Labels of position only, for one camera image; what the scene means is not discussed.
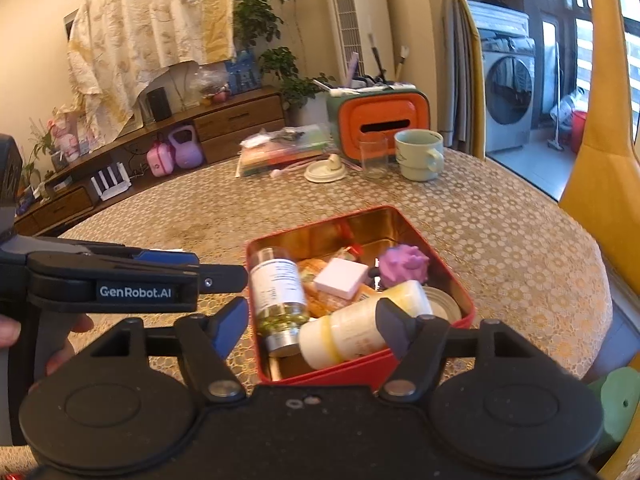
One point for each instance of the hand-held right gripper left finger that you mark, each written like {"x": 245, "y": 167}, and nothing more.
{"x": 232, "y": 325}

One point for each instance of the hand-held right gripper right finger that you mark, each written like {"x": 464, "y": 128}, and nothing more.
{"x": 392, "y": 325}

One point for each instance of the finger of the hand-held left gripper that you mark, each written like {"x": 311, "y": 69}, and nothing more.
{"x": 165, "y": 257}
{"x": 225, "y": 280}

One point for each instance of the foam-wrapped white bottle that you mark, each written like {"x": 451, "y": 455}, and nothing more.
{"x": 350, "y": 330}

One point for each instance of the glass bottle of yellow capsules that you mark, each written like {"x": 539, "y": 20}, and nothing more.
{"x": 277, "y": 280}

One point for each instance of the purple spiky toy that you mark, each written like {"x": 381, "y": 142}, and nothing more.
{"x": 402, "y": 265}

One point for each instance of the small white box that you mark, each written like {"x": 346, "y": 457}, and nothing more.
{"x": 340, "y": 277}

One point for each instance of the orange snack packet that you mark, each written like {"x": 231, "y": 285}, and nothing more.
{"x": 320, "y": 305}

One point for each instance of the red tin box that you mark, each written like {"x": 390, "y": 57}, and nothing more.
{"x": 360, "y": 227}

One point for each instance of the person's left hand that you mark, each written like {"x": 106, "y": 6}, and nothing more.
{"x": 75, "y": 325}

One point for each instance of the white router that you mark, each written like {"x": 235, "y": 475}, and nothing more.
{"x": 110, "y": 185}

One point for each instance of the purple kettlebell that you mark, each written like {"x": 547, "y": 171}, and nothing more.
{"x": 186, "y": 152}

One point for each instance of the pink pen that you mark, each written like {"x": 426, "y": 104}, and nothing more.
{"x": 295, "y": 170}

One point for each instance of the small potted plant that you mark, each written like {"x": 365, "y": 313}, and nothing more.
{"x": 42, "y": 147}

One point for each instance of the stack of books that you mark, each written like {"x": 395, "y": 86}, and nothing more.
{"x": 285, "y": 152}

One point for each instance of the cream lid with figure knob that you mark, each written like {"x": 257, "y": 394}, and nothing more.
{"x": 322, "y": 172}

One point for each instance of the pink doll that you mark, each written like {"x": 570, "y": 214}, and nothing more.
{"x": 65, "y": 137}

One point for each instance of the wooden cabinet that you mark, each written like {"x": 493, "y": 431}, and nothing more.
{"x": 235, "y": 125}

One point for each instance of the black speaker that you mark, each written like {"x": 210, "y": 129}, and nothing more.
{"x": 158, "y": 105}

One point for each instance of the clear drinking glass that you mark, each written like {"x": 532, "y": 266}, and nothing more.
{"x": 375, "y": 160}

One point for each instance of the pale green mug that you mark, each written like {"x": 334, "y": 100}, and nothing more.
{"x": 417, "y": 157}

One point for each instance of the clear bag of fruit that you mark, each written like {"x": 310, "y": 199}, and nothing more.
{"x": 214, "y": 87}

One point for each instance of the blue picture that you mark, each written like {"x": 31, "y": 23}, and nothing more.
{"x": 242, "y": 75}

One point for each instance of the green and orange storage box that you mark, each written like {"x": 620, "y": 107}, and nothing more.
{"x": 380, "y": 115}

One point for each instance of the floral cloth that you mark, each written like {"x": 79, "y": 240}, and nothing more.
{"x": 150, "y": 20}

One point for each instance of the green plush toy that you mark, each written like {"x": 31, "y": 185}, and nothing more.
{"x": 617, "y": 405}

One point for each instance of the television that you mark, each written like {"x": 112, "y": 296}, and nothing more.
{"x": 71, "y": 25}

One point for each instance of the tall potted plant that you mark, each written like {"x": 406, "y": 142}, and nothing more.
{"x": 260, "y": 20}

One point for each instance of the washing machine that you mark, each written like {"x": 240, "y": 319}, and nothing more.
{"x": 505, "y": 90}

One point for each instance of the white tipped brush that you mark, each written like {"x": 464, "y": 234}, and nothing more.
{"x": 402, "y": 62}

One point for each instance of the yellow giraffe statue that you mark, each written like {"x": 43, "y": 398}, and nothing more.
{"x": 610, "y": 170}

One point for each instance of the red bucket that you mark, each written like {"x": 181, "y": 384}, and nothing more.
{"x": 580, "y": 132}

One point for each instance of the mop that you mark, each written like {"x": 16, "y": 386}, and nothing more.
{"x": 556, "y": 110}

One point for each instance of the striped curtain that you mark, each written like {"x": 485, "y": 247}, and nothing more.
{"x": 462, "y": 60}

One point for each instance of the white tower air conditioner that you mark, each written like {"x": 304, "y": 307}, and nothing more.
{"x": 357, "y": 20}

